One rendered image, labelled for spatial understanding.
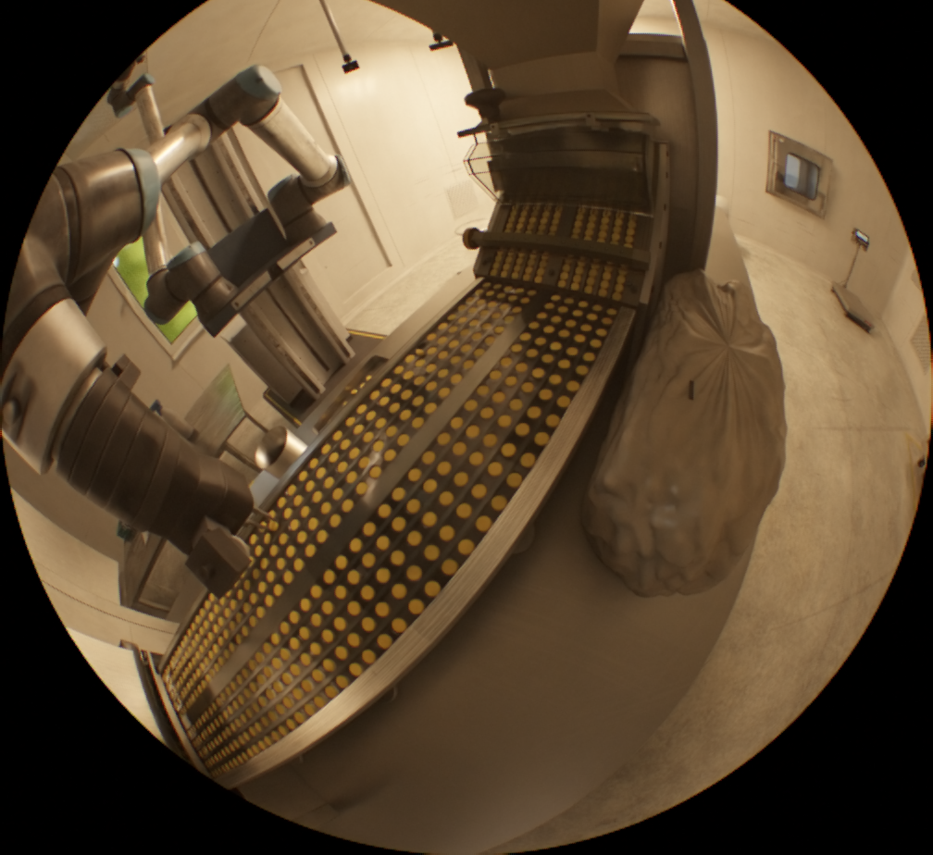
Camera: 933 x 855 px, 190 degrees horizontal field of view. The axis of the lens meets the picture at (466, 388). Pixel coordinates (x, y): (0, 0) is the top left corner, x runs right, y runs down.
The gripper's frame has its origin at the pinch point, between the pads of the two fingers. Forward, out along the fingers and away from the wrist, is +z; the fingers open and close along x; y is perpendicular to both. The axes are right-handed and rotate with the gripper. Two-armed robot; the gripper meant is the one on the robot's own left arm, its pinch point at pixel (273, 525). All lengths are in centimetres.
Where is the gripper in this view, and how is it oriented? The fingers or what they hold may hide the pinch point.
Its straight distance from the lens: 30.6
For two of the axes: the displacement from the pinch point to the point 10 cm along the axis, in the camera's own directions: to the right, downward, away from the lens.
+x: 5.9, -7.1, 3.9
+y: 7.6, 3.4, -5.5
